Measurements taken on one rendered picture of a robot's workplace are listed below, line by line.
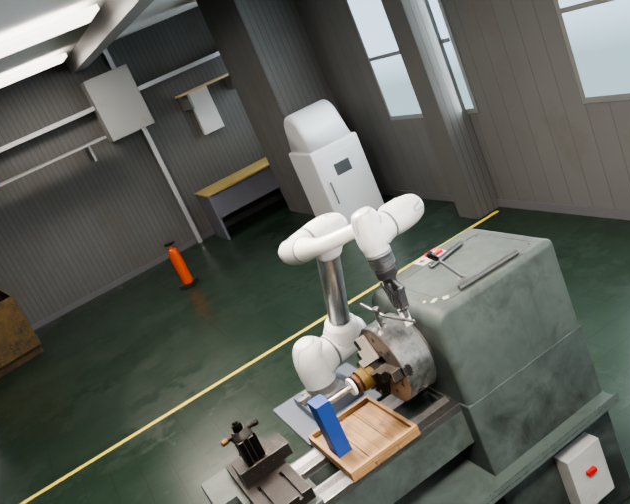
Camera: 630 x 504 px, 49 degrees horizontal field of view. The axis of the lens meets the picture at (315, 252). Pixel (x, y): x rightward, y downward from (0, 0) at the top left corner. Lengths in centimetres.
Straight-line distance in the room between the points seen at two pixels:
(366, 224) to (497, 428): 98
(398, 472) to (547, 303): 85
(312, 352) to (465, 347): 80
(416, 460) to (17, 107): 840
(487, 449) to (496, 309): 53
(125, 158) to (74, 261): 163
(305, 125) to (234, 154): 302
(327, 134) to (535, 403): 547
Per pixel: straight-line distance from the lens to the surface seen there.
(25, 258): 1024
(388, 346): 249
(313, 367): 307
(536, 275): 270
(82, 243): 1027
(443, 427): 265
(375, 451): 256
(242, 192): 989
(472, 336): 255
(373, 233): 223
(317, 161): 768
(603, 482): 313
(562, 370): 289
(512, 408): 276
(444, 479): 289
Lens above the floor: 233
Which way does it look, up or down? 18 degrees down
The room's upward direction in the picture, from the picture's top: 24 degrees counter-clockwise
